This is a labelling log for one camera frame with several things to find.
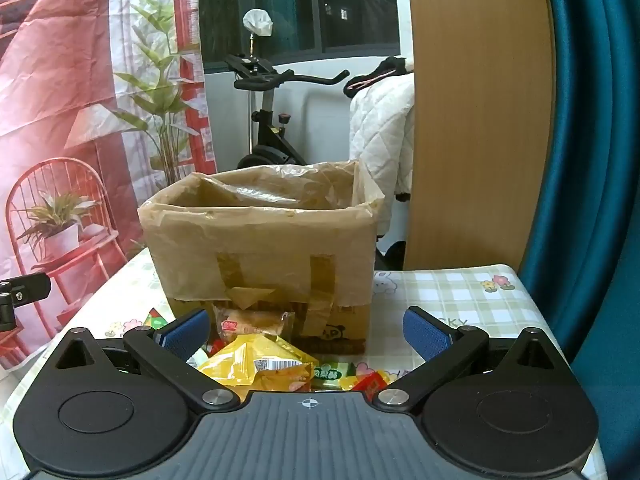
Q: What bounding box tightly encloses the red printed backdrop cloth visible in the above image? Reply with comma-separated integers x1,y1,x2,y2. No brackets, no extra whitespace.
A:
0,0,218,376

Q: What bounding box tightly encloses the brown cardboard box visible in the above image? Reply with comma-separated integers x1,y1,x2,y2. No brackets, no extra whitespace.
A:
137,159,386,356

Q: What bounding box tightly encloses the dark object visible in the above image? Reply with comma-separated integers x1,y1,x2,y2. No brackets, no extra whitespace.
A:
375,241,407,271

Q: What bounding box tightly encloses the red green snack packet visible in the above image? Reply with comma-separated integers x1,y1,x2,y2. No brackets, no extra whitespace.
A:
142,307,171,333

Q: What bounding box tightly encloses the clear pastry packet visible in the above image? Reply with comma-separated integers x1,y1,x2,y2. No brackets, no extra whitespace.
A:
212,304,296,343

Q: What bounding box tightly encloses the green label candy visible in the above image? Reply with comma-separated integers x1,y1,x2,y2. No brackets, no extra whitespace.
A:
312,357,358,391

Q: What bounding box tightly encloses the teal curtain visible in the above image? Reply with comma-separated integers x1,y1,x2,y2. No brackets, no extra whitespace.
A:
515,0,640,480

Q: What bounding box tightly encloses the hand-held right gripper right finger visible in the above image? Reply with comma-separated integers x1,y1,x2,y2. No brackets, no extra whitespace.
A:
372,306,571,411

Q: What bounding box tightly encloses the checkered cartoon tablecloth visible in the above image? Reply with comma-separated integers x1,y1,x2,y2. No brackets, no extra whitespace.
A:
0,249,608,480

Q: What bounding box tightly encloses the black garment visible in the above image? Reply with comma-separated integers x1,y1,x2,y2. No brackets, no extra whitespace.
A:
343,57,408,98

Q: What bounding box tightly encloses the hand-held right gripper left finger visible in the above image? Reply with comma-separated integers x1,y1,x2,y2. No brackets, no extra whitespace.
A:
52,309,242,411

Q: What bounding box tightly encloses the translucent plastic liner bag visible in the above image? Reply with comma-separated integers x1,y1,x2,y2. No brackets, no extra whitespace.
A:
137,159,386,311

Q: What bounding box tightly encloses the yellow snack packet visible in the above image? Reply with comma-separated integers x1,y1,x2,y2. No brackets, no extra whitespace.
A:
197,335,321,393

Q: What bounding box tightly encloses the wooden board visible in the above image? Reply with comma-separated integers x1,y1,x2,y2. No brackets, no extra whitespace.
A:
402,0,557,271

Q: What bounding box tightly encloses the black exercise bike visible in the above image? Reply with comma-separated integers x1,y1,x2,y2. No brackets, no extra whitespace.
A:
223,30,351,171

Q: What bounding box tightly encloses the white cloth seat cover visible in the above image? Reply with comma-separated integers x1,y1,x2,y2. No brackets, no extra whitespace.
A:
243,8,274,38

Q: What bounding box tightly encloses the white quilted blanket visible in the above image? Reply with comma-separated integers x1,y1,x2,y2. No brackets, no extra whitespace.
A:
348,71,416,241

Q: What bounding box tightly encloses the dark glass window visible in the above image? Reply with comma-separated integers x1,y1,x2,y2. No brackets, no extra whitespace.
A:
197,0,408,68

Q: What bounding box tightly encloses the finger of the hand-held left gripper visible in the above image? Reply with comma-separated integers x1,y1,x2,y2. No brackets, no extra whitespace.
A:
0,272,52,333

